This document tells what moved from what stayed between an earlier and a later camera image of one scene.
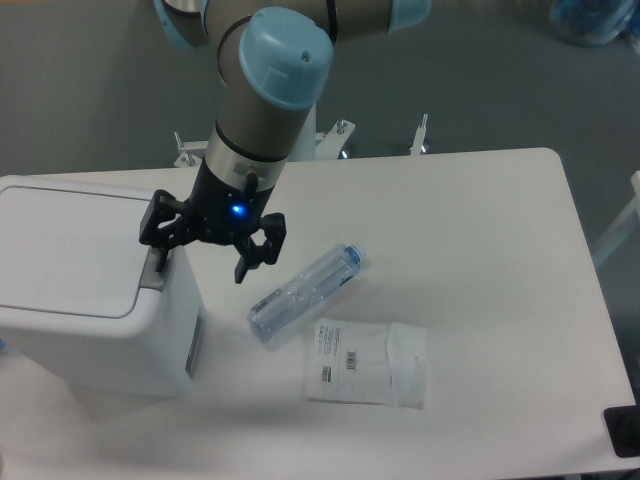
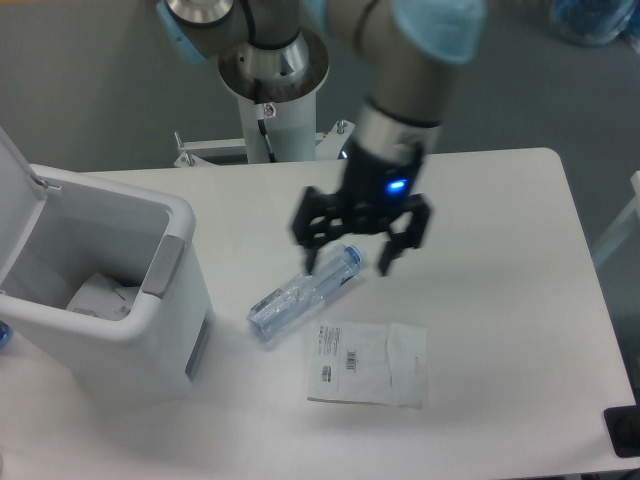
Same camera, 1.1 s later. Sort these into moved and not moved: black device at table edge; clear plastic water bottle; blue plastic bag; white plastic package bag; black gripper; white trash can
Moved: black gripper; white trash can
Not moved: black device at table edge; clear plastic water bottle; blue plastic bag; white plastic package bag
